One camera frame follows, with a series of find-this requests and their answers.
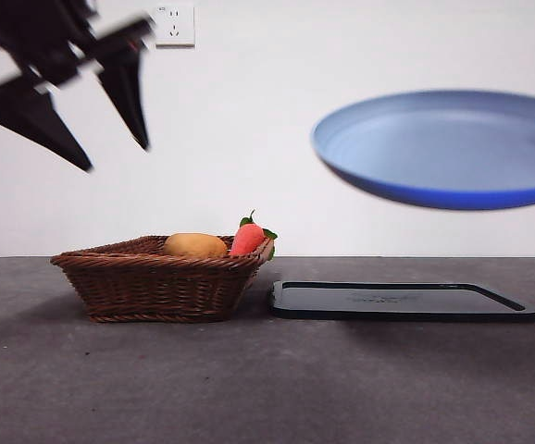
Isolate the brown wicker basket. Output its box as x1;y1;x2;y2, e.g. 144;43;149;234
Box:
49;234;276;324

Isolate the orange-red carrot with green leaves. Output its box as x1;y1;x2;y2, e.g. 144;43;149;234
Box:
229;209;280;260

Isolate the white wall power socket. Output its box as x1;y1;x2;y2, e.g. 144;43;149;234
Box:
152;3;196;48

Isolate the yellow-brown potato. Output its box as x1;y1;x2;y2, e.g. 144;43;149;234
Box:
163;232;229;259

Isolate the black rectangular tray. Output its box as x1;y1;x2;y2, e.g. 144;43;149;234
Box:
269;279;535;324

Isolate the blue round plate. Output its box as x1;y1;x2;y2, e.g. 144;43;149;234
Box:
311;89;535;212

